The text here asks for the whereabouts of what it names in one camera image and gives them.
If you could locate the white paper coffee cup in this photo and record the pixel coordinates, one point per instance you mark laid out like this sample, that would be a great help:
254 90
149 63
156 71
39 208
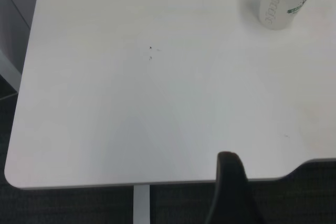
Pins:
281 3

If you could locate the white metal table leg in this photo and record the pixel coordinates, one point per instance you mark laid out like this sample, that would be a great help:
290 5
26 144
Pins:
141 204

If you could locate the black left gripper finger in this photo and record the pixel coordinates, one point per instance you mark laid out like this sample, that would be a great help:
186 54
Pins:
231 192

